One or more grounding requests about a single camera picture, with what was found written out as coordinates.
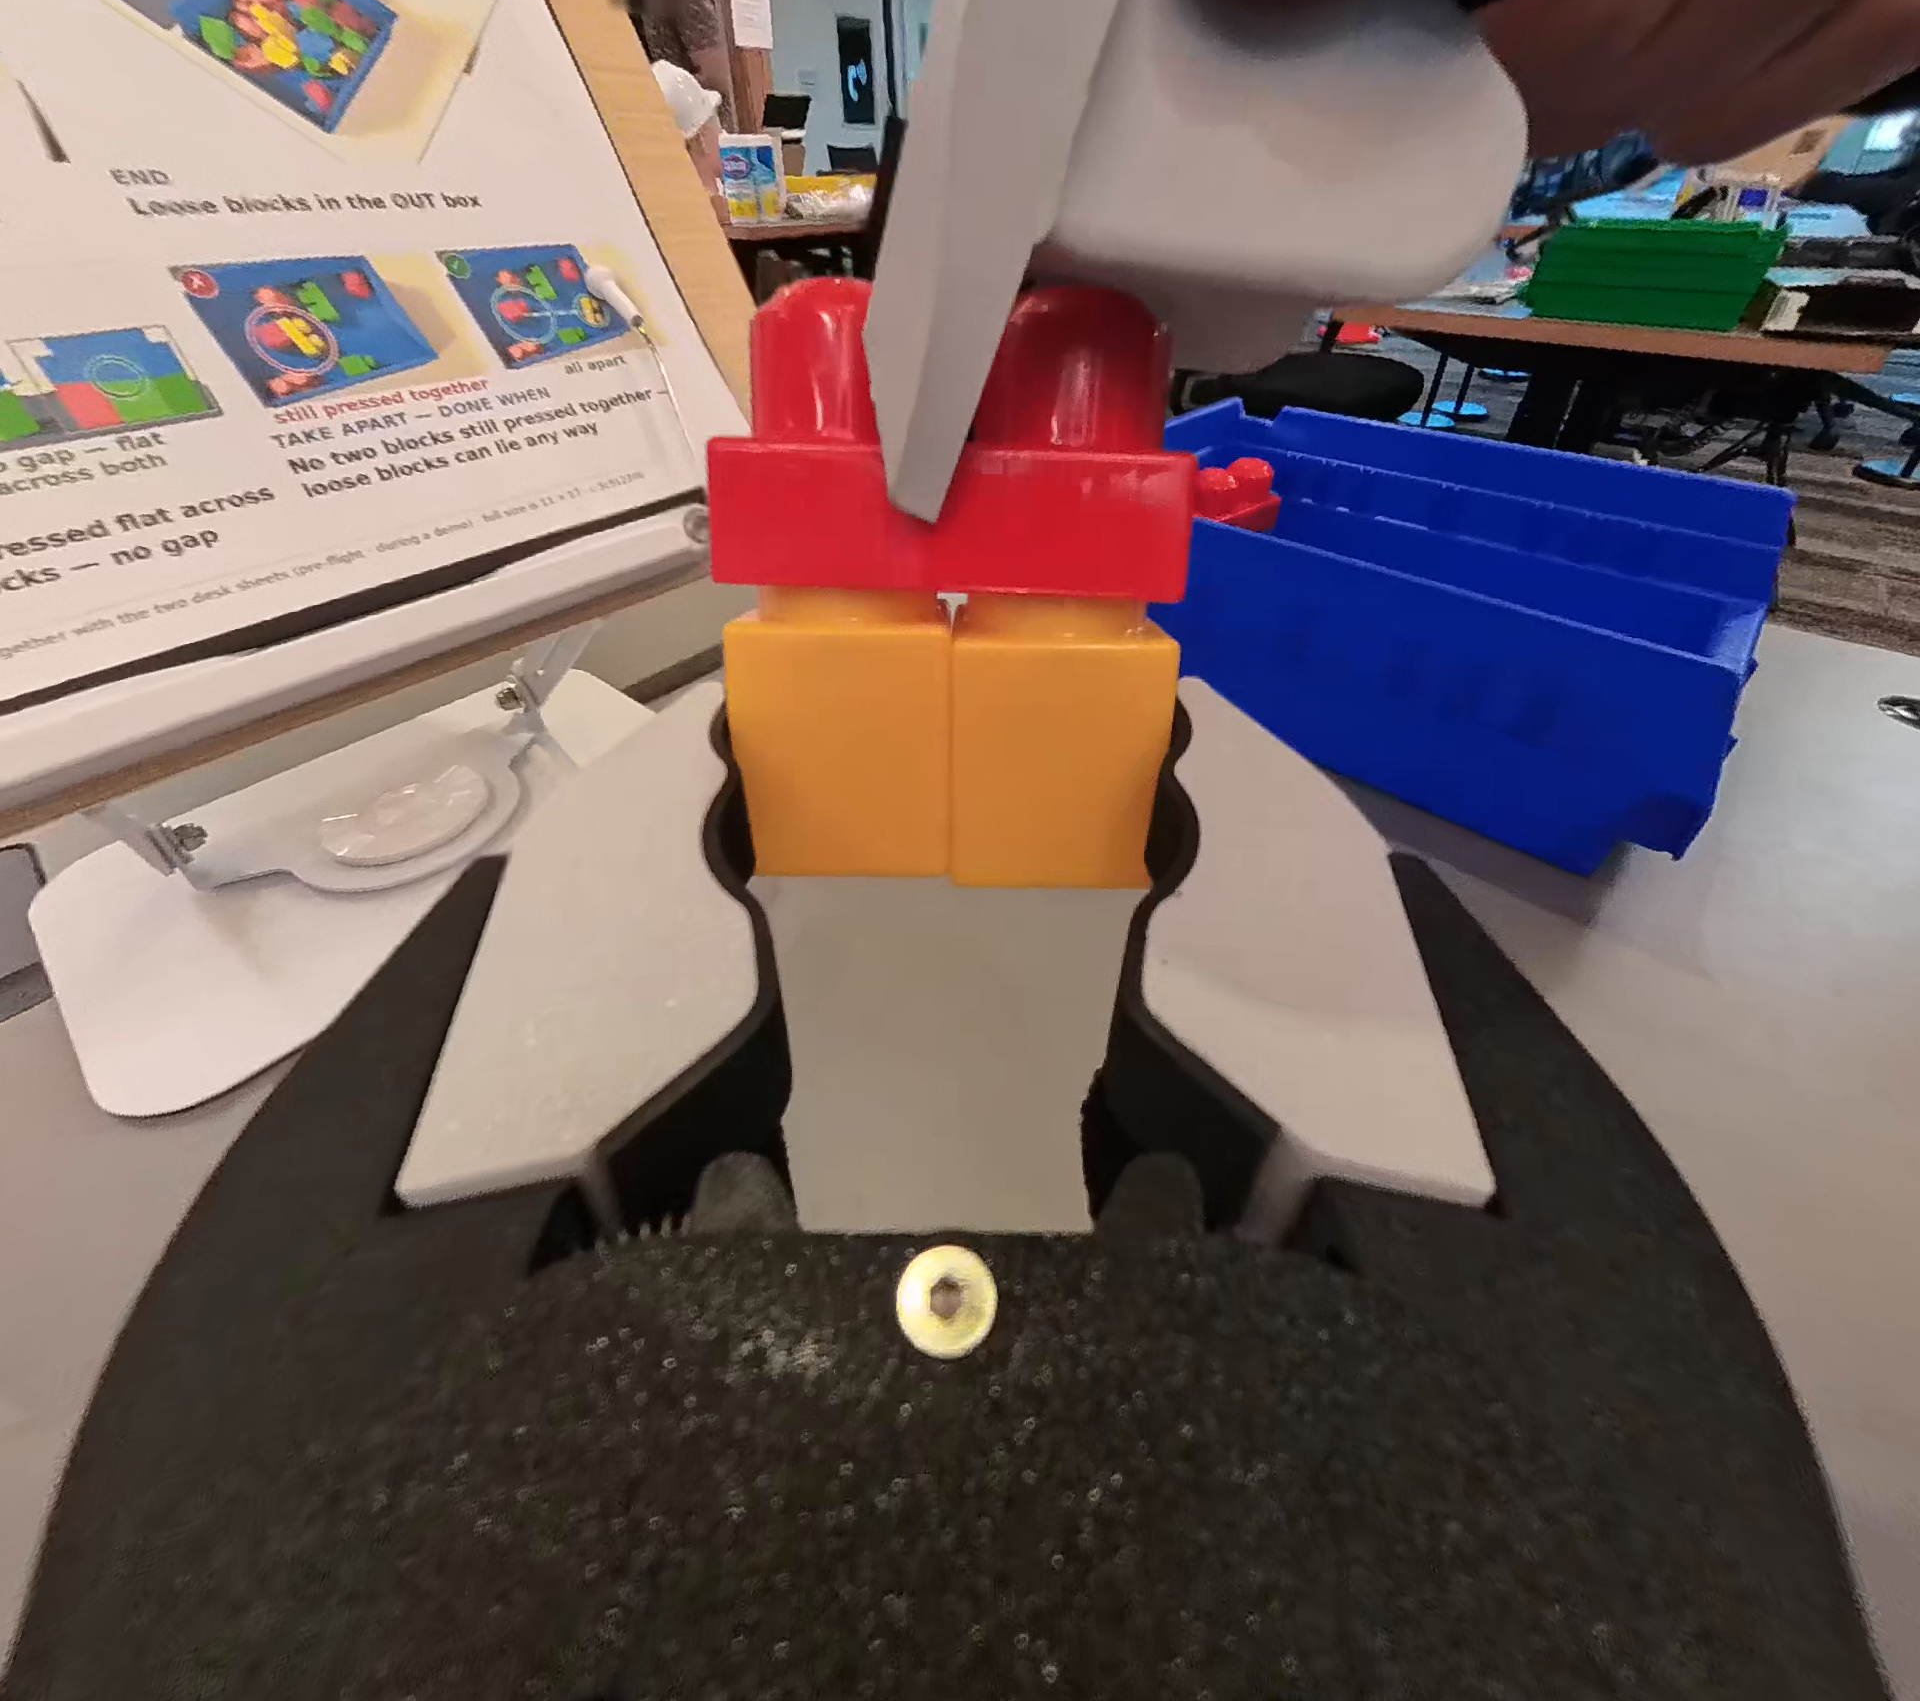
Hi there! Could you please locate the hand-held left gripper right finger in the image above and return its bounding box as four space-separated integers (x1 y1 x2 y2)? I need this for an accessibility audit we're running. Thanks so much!
1083 673 1503 1249

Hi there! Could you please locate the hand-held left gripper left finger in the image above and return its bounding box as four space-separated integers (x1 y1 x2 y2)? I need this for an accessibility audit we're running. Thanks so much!
392 677 794 1245

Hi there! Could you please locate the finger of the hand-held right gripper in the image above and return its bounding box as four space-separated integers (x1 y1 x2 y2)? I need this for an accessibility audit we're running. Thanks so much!
862 0 1130 523

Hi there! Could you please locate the blue plastic bin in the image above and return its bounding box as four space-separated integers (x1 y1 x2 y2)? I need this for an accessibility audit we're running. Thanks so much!
1163 396 1798 879

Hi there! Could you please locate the yellow one-stud building block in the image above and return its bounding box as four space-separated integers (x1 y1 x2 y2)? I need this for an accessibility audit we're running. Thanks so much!
723 581 957 879
948 589 1182 890

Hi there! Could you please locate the red two-stud building block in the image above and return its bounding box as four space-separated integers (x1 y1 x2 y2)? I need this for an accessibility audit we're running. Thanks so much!
705 278 1201 603
1192 457 1286 532

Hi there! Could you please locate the black floor lamp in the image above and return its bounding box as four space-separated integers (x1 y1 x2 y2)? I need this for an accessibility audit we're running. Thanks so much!
841 0 926 130

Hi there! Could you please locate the brown wooden table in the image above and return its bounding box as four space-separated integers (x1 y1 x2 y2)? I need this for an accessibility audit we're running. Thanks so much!
721 208 876 283

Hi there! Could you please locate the white document stand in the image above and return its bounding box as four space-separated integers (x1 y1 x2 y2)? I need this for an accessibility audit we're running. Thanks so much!
0 0 761 1121

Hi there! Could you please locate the black round chair seat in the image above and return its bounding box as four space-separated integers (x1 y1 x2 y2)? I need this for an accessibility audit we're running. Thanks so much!
1182 349 1429 429

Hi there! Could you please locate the green plastic bin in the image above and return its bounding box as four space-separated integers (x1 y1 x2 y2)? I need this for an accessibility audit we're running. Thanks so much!
1518 288 1776 331
1544 218 1790 265
1531 251 1782 301

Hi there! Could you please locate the printed instruction sheet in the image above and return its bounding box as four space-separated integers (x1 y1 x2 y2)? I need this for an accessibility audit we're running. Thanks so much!
0 0 710 704

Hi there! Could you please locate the black and white tray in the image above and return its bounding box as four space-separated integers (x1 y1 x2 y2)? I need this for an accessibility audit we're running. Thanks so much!
1763 275 1920 338

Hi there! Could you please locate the dark grey desk cable cover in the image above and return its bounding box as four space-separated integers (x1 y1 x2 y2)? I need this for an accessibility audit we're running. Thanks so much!
0 839 55 1021

